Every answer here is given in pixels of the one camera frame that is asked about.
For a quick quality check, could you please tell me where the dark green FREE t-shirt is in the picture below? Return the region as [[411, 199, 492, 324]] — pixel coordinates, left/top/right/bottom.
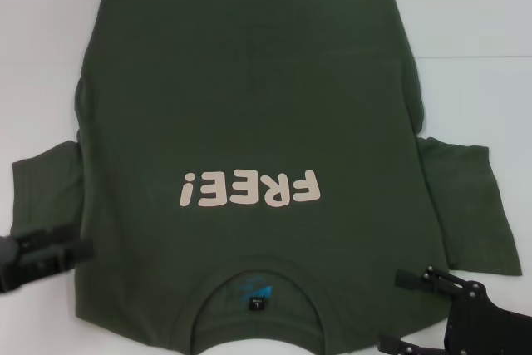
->
[[11, 0, 523, 342]]

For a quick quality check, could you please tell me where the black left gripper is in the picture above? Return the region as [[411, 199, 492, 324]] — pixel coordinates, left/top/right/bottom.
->
[[0, 223, 96, 294]]

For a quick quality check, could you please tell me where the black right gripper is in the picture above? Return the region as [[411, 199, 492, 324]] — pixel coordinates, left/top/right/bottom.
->
[[377, 264, 532, 355]]

